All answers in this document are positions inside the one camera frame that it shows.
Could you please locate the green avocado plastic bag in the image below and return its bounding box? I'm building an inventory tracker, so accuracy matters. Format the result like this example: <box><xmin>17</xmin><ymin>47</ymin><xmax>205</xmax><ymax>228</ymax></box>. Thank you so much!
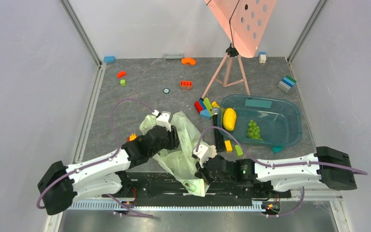
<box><xmin>153</xmin><ymin>111</ymin><xmax>209</xmax><ymax>197</ymax></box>

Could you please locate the green fake fruit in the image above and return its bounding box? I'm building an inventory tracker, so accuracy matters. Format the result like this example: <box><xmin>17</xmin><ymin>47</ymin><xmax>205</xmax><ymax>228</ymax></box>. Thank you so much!
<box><xmin>246</xmin><ymin>120</ymin><xmax>262</xmax><ymax>140</ymax></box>

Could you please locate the yellow fake mango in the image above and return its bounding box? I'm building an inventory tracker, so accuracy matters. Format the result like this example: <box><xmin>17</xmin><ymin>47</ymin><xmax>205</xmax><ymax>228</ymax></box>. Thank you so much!
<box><xmin>222</xmin><ymin>108</ymin><xmax>237</xmax><ymax>131</ymax></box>

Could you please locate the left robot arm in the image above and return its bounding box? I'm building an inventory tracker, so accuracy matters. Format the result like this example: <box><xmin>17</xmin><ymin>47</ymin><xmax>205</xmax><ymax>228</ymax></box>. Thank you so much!
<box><xmin>37</xmin><ymin>126</ymin><xmax>180</xmax><ymax>216</ymax></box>

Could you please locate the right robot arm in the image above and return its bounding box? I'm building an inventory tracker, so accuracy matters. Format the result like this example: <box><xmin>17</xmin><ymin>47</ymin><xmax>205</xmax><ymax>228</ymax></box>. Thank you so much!
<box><xmin>192</xmin><ymin>145</ymin><xmax>357</xmax><ymax>197</ymax></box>

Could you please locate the yellow wooden block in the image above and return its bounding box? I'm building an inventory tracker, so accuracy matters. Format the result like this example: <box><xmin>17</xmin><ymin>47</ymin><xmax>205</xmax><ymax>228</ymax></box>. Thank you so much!
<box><xmin>224</xmin><ymin>140</ymin><xmax>233</xmax><ymax>153</ymax></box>

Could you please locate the green wooden block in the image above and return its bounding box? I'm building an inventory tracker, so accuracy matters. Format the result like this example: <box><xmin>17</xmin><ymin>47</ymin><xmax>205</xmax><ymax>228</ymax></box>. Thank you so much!
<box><xmin>235</xmin><ymin>145</ymin><xmax>244</xmax><ymax>157</ymax></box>

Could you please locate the black microphone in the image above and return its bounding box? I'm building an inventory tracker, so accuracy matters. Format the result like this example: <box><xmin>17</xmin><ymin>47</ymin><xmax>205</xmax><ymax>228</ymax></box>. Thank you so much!
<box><xmin>211</xmin><ymin>107</ymin><xmax>225</xmax><ymax>153</ymax></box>

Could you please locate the orange yellow toy car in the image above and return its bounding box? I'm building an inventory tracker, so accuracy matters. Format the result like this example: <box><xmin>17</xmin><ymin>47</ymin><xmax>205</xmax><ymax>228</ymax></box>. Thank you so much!
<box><xmin>127</xmin><ymin>133</ymin><xmax>137</xmax><ymax>142</ymax></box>

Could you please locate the red small block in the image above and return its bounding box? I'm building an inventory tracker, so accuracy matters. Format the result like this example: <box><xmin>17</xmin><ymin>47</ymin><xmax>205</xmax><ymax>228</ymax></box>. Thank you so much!
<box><xmin>194</xmin><ymin>101</ymin><xmax>204</xmax><ymax>114</ymax></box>

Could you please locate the blue lego block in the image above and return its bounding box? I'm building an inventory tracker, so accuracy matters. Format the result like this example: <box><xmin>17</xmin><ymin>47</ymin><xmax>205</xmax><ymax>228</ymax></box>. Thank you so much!
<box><xmin>200</xmin><ymin>109</ymin><xmax>213</xmax><ymax>119</ymax></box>

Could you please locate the long green block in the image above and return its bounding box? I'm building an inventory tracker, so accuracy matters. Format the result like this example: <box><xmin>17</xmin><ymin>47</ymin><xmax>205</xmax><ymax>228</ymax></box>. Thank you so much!
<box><xmin>203</xmin><ymin>98</ymin><xmax>213</xmax><ymax>111</ymax></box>

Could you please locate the red lego brick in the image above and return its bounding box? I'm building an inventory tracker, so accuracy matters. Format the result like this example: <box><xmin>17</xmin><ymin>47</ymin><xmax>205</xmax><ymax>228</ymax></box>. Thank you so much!
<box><xmin>180</xmin><ymin>80</ymin><xmax>193</xmax><ymax>90</ymax></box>

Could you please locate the yellow triangular block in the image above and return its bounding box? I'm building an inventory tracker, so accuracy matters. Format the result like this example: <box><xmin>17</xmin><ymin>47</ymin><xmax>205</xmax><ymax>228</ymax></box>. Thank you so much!
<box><xmin>211</xmin><ymin>102</ymin><xmax>220</xmax><ymax>108</ymax></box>

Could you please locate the teal small block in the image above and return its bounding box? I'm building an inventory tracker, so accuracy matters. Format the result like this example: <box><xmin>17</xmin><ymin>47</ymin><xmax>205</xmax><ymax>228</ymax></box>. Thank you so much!
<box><xmin>271</xmin><ymin>146</ymin><xmax>285</xmax><ymax>154</ymax></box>

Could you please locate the teal plastic tub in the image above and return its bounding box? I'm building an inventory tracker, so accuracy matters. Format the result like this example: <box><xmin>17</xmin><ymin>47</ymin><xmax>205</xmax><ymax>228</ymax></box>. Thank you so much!
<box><xmin>218</xmin><ymin>94</ymin><xmax>302</xmax><ymax>147</ymax></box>

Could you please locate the small green cube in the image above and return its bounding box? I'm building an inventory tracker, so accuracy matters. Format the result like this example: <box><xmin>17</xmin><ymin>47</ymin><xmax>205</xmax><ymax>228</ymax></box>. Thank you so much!
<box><xmin>120</xmin><ymin>79</ymin><xmax>127</xmax><ymax>86</ymax></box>

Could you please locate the red arch block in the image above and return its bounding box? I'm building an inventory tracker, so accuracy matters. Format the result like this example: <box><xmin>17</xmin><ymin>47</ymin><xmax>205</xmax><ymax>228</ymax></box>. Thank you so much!
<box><xmin>116</xmin><ymin>71</ymin><xmax>127</xmax><ymax>78</ymax></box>

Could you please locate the orange curved block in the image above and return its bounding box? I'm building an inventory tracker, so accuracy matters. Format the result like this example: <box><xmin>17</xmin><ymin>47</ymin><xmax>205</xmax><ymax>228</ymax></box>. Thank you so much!
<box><xmin>181</xmin><ymin>57</ymin><xmax>196</xmax><ymax>66</ymax></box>

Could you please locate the blue lego brick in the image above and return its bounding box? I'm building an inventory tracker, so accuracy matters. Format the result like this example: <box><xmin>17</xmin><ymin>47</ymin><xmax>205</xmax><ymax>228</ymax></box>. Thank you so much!
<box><xmin>103</xmin><ymin>56</ymin><xmax>115</xmax><ymax>63</ymax></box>

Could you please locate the pink tripod stand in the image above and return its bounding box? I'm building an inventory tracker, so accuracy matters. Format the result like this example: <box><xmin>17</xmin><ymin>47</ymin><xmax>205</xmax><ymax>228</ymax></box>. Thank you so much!
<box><xmin>200</xmin><ymin>43</ymin><xmax>251</xmax><ymax>99</ymax></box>

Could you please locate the grey blue green brick stack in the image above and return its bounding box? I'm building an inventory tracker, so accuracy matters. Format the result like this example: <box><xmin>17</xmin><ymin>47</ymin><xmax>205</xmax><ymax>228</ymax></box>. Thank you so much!
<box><xmin>277</xmin><ymin>75</ymin><xmax>297</xmax><ymax>92</ymax></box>

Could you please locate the white blue small brick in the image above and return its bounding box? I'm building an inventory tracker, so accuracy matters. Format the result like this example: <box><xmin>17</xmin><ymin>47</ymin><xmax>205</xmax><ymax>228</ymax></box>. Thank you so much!
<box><xmin>258</xmin><ymin>52</ymin><xmax>267</xmax><ymax>64</ymax></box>

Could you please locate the pink perforated panel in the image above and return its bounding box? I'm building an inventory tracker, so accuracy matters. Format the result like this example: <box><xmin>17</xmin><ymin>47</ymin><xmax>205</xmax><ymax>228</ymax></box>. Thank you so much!
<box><xmin>205</xmin><ymin>0</ymin><xmax>276</xmax><ymax>58</ymax></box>

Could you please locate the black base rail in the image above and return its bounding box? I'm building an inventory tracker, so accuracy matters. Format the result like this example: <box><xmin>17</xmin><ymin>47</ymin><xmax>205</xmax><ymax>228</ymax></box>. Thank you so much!
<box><xmin>113</xmin><ymin>172</ymin><xmax>292</xmax><ymax>206</ymax></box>

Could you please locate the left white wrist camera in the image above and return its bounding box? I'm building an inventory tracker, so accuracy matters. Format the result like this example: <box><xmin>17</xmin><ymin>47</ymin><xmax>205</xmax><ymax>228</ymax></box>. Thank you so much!
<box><xmin>152</xmin><ymin>110</ymin><xmax>171</xmax><ymax>132</ymax></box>

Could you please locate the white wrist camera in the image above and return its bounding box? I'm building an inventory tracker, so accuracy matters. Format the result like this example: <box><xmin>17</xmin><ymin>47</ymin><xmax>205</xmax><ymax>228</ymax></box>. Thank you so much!
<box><xmin>192</xmin><ymin>144</ymin><xmax>217</xmax><ymax>168</ymax></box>
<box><xmin>152</xmin><ymin>110</ymin><xmax>171</xmax><ymax>132</ymax></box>

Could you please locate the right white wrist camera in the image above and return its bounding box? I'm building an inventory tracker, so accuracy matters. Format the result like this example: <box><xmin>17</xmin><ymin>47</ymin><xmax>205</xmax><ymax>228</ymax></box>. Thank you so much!
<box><xmin>192</xmin><ymin>144</ymin><xmax>217</xmax><ymax>168</ymax></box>

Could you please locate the grey metal handle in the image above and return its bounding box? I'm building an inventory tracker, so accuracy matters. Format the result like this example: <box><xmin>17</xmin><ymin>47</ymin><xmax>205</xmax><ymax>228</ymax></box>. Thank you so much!
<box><xmin>163</xmin><ymin>53</ymin><xmax>185</xmax><ymax>61</ymax></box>

